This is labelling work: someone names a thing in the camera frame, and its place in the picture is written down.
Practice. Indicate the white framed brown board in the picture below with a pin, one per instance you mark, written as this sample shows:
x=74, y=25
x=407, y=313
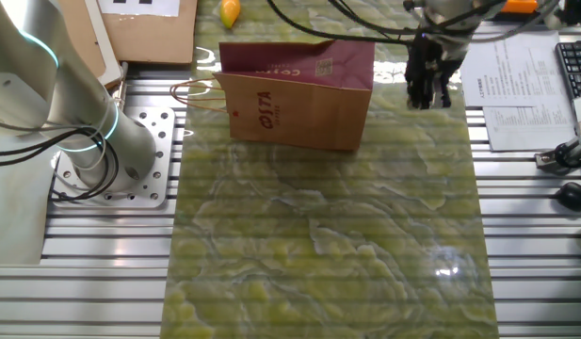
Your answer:
x=104, y=47

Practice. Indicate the orange plastic block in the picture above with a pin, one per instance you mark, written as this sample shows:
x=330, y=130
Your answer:
x=518, y=5

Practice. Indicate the brown cardboard sheet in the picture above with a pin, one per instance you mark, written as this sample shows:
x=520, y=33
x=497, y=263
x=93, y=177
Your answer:
x=149, y=37

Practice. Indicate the green marble pattern mat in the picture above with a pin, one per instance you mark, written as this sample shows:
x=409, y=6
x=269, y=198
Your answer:
x=318, y=235

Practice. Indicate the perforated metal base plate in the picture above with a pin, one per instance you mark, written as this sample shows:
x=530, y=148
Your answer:
x=163, y=155

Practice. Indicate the printed paper sheet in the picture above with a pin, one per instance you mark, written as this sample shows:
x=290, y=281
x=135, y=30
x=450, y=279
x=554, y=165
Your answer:
x=511, y=70
x=530, y=129

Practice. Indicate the yellow toy mango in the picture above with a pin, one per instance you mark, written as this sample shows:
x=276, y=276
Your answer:
x=230, y=13

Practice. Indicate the black keyboard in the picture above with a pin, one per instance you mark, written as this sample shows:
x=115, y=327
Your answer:
x=577, y=66

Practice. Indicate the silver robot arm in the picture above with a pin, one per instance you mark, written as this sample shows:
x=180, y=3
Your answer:
x=83, y=122

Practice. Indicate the checkerboard calibration paper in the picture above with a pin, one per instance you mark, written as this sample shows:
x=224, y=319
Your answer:
x=139, y=7

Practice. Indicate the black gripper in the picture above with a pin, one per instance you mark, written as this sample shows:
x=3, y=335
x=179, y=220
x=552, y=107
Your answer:
x=431, y=56

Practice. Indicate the Costa paper bag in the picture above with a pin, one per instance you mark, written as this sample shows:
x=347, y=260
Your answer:
x=295, y=113

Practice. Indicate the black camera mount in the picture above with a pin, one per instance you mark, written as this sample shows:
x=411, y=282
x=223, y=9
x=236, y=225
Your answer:
x=560, y=157

